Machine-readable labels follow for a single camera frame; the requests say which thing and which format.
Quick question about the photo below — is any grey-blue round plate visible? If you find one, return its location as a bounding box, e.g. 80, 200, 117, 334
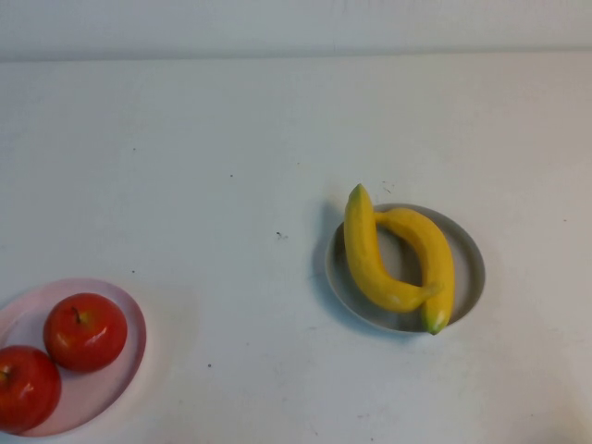
324, 203, 487, 334

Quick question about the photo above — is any red apple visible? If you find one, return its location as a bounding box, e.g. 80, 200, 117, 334
43, 291, 129, 374
0, 344, 63, 435

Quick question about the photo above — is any pink round plate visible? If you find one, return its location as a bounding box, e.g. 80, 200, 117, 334
0, 277, 148, 438

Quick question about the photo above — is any yellow banana with long stem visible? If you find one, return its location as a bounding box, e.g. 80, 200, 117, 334
373, 207, 456, 336

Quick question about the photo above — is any yellow banana with short stem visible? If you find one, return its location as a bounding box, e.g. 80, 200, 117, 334
343, 183, 444, 315

